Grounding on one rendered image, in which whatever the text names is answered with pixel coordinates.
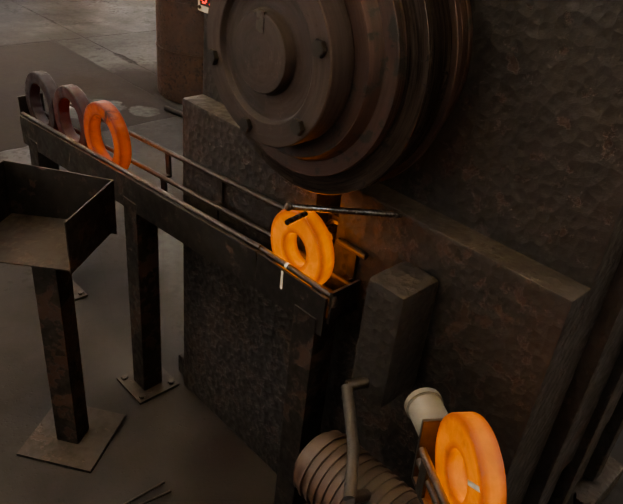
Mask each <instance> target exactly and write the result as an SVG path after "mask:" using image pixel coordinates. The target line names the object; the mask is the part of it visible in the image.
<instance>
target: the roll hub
mask: <svg viewBox="0 0 623 504"><path fill-rule="evenodd" d="M314 39H320V40H323V41H325V44H326V48H327V52H326V53H325V55H324V57H323V58H317V57H315V56H313V54H312V50H311V45H312V43H313V41H314ZM207 48H208V49H214V50H216V51H217V54H218V57H219V59H218V62H217V64H216V65H212V64H210V67H211V71H212V75H213V78H214V82H215V85H216V87H217V90H218V93H219V95H220V97H221V99H222V101H223V103H224V105H225V107H226V109H227V111H228V112H229V114H230V115H231V117H232V118H233V120H234V121H235V122H236V123H237V125H238V126H239V127H240V125H239V121H240V119H241V117H244V116H245V117H247V118H249V119H250V121H251V125H252V128H251V130H250V132H248V133H246V134H247V135H249V136H250V137H251V138H253V139H254V140H256V141H257V142H259V143H261V144H264V145H266V146H270V147H276V148H283V147H289V146H292V145H296V144H300V143H303V142H307V141H311V140H314V139H316V138H318V137H320V136H322V135H323V134H325V133H326V132H327V131H328V130H329V129H330V128H331V127H332V126H333V125H334V124H335V122H336V121H337V120H338V118H339V117H340V115H341V113H342V111H343V109H344V107H345V105H346V102H347V100H348V97H349V94H350V90H351V86H352V80H353V73H354V40H353V32H352V27H351V22H350V18H349V14H348V11H347V8H346V5H345V3H344V0H210V4H209V9H208V17H207ZM294 118H298V119H300V120H302V121H303V124H304V128H305V130H304V132H303V133H302V135H300V136H297V135H295V134H293V133H292V131H291V127H290V124H291V122H292V120H293V119H294Z"/></svg>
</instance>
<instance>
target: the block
mask: <svg viewBox="0 0 623 504"><path fill-rule="evenodd" d="M438 285H439V283H438V280H437V279H436V278H435V277H434V276H432V275H430V274H429V273H427V272H425V271H423V270H422V269H420V268H418V267H416V266H415V265H413V264H411V263H409V262H400V263H398V264H396V265H394V266H392V267H390V268H388V269H386V270H384V271H382V272H380V273H378V274H376V275H374V276H372V277H371V278H370V280H369V282H368V286H367V292H366V298H365V303H364V309H363V315H362V321H361V327H360V332H359V338H358V344H357V350H356V356H355V362H354V367H353V373H352V379H355V378H360V377H367V378H368V380H369V387H368V388H366V389H360V390H357V391H358V392H360V393H361V394H362V395H364V396H365V397H366V398H368V399H369V400H370V401H371V402H373V403H374V404H375V405H377V406H379V407H384V406H385V405H387V404H388V403H390V402H391V401H393V400H394V399H396V398H397V397H399V396H400V395H401V394H403V393H404V392H406V391H407V390H409V389H410V388H412V387H413V385H414V384H415V381H416V376H417V372H418V368H419V364H420V360H421V356H422V351H423V347H424V343H425V339H426V335H427V331H428V326H429V322H430V318H431V314H432V310H433V306H434V302H435V297H436V293H437V289H438Z"/></svg>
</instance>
